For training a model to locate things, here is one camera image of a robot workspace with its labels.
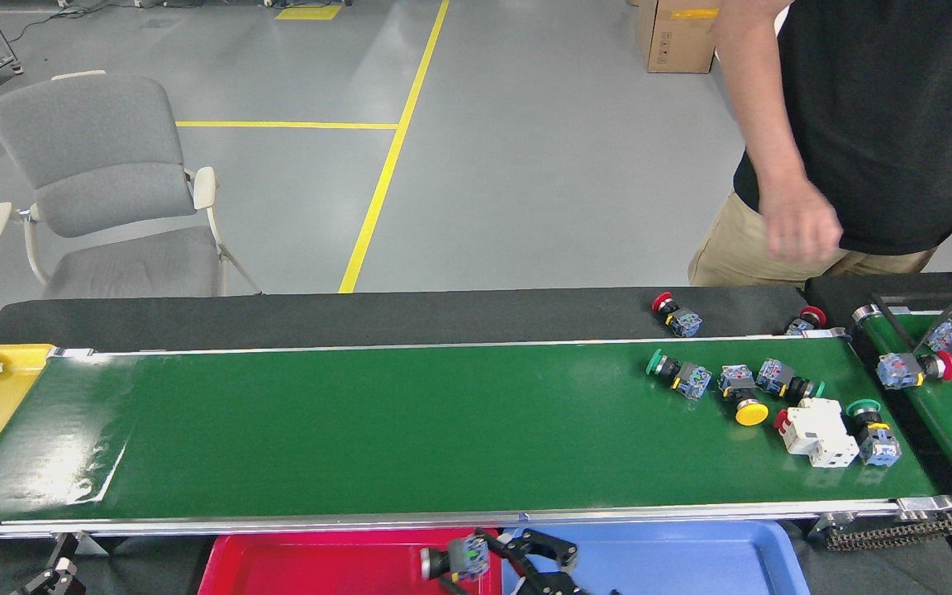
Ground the red mushroom push button switch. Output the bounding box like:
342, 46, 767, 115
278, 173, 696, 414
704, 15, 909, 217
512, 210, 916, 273
652, 292, 702, 339
784, 305, 827, 336
877, 350, 952, 391

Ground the red plastic tray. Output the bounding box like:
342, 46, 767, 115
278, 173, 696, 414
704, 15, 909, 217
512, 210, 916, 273
198, 529, 503, 595

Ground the cardboard box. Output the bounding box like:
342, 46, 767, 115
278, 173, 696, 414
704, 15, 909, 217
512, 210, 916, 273
635, 0, 721, 74

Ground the yellow mushroom push button switch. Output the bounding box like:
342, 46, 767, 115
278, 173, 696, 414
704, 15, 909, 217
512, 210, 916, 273
720, 364, 771, 428

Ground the grey office chair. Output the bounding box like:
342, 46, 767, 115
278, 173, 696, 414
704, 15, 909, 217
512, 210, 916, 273
0, 70, 264, 300

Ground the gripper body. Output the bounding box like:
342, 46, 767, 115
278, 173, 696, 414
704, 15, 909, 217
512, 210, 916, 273
509, 572, 621, 595

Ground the white circuit breaker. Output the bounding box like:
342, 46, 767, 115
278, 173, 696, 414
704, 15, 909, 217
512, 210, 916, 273
773, 397, 860, 469

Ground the person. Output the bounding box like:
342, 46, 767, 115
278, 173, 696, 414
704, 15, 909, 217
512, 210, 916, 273
688, 0, 952, 288

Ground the person's right hand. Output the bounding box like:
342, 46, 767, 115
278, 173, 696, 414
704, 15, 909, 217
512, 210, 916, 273
759, 178, 845, 268

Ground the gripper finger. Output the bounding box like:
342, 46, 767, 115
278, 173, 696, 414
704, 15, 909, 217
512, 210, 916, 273
17, 557, 85, 595
441, 577, 512, 595
484, 527, 581, 578

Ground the long green conveyor belt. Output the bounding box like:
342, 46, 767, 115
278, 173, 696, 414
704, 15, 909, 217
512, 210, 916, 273
0, 328, 952, 579

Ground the blue plastic tray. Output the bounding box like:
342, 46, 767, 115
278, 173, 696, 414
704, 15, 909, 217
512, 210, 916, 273
499, 521, 812, 595

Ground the conveyor drive chain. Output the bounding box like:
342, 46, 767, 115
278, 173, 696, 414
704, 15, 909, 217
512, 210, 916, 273
823, 512, 952, 553

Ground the black guide bracket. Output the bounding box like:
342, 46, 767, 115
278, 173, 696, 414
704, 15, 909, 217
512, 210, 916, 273
871, 279, 952, 355

